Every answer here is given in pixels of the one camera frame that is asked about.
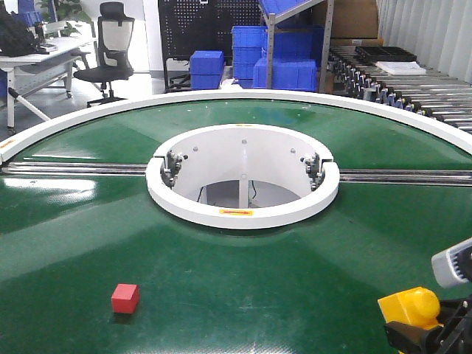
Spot red cube block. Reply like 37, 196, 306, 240
111, 283, 140, 314

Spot yellow toy brick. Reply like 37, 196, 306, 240
378, 287, 440, 330

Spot green potted plant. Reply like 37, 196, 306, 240
35, 0, 92, 36

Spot black pegboard panel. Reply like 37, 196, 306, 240
158, 0, 261, 92

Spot white inner conveyor ring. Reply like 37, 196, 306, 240
145, 123, 341, 230

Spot black backpack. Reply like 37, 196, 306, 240
1, 2, 47, 58

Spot roller conveyor track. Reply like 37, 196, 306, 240
328, 46, 471, 133

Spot small blue crate stack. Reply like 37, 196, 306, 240
190, 50, 225, 90

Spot white flat tray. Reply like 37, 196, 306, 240
375, 61, 426, 75

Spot grey metal shelf frame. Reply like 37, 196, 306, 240
258, 0, 335, 93

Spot wide blue crate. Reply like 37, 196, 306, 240
252, 58, 318, 91

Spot black mesh office chair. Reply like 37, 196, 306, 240
74, 1, 134, 107

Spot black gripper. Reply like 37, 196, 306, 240
383, 296, 471, 353

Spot cardboard box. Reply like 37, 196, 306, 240
330, 0, 384, 46

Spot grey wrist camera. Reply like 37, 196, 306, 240
431, 238, 471, 288

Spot black plastic tray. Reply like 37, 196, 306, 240
355, 46, 417, 63

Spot white outer conveyor rim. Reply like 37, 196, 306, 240
1, 90, 471, 170

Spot white folding desk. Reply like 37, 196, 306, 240
1, 37, 96, 135

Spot tall blue crate stack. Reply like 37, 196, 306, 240
232, 26, 266, 79

